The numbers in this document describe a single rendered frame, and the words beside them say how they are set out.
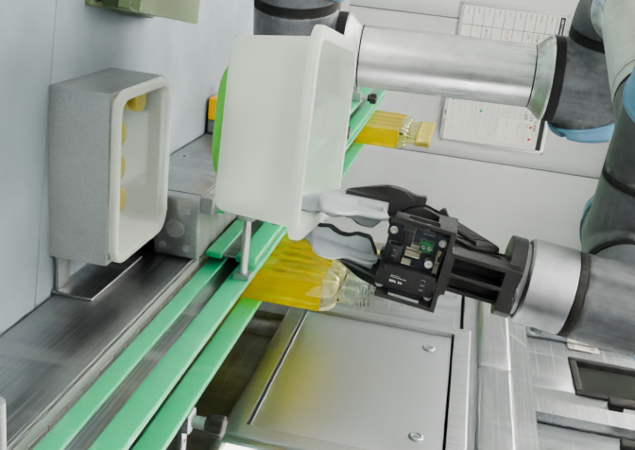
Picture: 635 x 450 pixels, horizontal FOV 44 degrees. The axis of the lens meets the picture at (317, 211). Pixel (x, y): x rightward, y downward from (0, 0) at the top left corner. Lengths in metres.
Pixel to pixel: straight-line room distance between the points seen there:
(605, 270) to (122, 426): 0.49
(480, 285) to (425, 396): 0.65
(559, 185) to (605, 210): 6.57
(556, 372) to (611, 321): 0.87
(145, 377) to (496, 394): 0.62
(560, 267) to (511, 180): 6.61
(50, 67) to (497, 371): 0.87
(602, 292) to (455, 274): 0.12
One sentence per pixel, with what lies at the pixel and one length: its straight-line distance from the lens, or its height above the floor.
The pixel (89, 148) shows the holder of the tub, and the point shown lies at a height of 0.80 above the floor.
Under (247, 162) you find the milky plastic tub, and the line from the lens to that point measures 0.64.
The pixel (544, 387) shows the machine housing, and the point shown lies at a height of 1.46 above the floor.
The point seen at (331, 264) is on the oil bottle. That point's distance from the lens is 1.33.
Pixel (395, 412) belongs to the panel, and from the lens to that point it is 1.24.
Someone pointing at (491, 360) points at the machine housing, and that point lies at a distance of 1.45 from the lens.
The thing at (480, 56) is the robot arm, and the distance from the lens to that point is 1.10.
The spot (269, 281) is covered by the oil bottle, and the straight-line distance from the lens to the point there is 1.27.
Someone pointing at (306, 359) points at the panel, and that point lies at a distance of 1.35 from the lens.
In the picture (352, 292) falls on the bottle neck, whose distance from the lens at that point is 1.27.
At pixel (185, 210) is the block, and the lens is 1.18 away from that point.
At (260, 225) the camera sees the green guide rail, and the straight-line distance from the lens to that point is 1.37.
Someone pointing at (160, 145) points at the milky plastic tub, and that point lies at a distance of 1.14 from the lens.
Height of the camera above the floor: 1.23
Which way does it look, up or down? 9 degrees down
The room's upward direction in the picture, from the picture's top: 99 degrees clockwise
